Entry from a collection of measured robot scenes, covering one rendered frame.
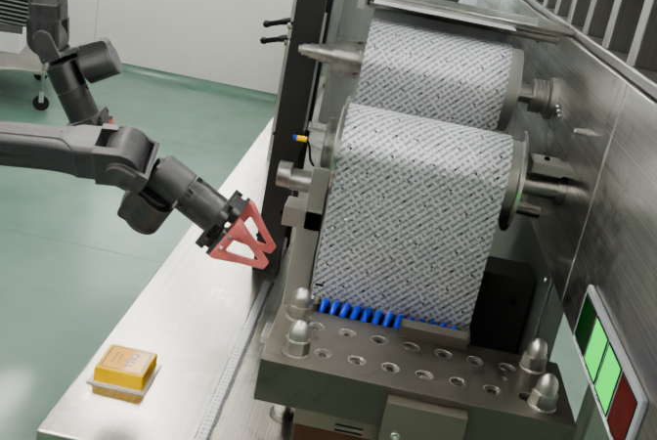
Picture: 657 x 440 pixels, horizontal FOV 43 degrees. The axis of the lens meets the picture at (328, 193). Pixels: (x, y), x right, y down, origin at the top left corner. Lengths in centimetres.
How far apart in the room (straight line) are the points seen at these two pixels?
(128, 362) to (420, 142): 51
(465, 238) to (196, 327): 47
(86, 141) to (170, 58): 587
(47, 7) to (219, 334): 64
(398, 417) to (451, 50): 61
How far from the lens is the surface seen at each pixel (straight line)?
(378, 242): 120
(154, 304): 144
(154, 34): 706
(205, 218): 120
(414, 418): 107
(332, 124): 120
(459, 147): 118
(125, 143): 119
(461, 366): 116
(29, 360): 299
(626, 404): 84
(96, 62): 157
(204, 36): 695
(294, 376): 108
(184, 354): 131
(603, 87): 117
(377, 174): 117
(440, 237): 120
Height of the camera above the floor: 157
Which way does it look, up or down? 19 degrees down
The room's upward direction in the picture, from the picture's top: 11 degrees clockwise
